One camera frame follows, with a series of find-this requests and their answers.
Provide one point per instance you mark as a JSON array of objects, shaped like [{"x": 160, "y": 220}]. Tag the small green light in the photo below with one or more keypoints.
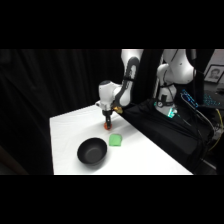
[{"x": 172, "y": 113}]

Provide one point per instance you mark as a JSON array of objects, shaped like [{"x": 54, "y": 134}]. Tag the yellow tag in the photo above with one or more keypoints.
[{"x": 117, "y": 109}]

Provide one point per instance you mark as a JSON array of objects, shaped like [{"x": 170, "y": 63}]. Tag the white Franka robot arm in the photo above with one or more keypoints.
[{"x": 108, "y": 93}]

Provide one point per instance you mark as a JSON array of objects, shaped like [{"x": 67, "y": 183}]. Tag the framed portrait picture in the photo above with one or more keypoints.
[{"x": 214, "y": 74}]

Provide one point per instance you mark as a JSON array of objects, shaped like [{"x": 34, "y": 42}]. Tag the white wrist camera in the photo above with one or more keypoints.
[{"x": 98, "y": 104}]

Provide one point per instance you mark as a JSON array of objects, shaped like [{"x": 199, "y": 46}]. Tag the green block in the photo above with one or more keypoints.
[{"x": 115, "y": 140}]

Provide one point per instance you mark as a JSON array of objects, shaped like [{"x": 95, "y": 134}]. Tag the blue lit keyboard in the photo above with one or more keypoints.
[{"x": 213, "y": 100}]

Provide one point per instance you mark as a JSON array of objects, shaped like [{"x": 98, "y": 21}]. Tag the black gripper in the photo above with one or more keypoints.
[{"x": 107, "y": 114}]

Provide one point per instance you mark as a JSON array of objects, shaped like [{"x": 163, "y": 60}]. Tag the black covered robot stand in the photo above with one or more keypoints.
[{"x": 166, "y": 133}]

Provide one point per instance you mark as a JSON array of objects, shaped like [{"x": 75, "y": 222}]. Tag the black curtain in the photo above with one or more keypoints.
[{"x": 40, "y": 100}]

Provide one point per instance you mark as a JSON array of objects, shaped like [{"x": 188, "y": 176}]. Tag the black bowl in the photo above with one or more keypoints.
[{"x": 92, "y": 151}]

